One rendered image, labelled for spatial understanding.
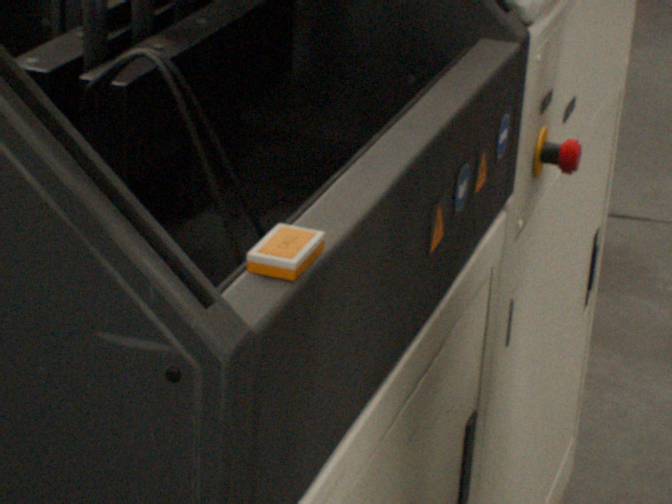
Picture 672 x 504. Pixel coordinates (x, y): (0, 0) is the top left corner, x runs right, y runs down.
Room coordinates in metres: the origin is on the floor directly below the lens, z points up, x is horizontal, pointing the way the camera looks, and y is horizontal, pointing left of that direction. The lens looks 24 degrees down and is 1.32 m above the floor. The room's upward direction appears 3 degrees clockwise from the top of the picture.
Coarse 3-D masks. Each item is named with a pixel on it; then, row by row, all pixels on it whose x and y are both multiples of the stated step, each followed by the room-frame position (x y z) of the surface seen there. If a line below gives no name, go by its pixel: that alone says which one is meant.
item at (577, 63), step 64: (576, 0) 1.55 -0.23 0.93; (576, 64) 1.60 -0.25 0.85; (576, 128) 1.65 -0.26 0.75; (576, 192) 1.71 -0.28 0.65; (512, 256) 1.37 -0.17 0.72; (576, 256) 1.78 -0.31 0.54; (512, 320) 1.41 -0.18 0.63; (576, 320) 1.85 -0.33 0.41; (512, 384) 1.45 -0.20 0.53; (576, 384) 1.93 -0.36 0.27; (512, 448) 1.49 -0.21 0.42
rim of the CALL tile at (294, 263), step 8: (280, 224) 0.84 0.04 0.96; (272, 232) 0.82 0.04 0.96; (320, 232) 0.83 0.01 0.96; (264, 240) 0.81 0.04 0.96; (312, 240) 0.82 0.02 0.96; (320, 240) 0.82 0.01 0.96; (256, 248) 0.80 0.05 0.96; (304, 248) 0.80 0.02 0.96; (312, 248) 0.81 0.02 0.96; (248, 256) 0.79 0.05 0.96; (256, 256) 0.79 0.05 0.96; (264, 256) 0.79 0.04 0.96; (272, 256) 0.79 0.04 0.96; (296, 256) 0.79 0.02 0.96; (304, 256) 0.80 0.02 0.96; (272, 264) 0.79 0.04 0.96; (280, 264) 0.78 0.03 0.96; (288, 264) 0.78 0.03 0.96; (296, 264) 0.78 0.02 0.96
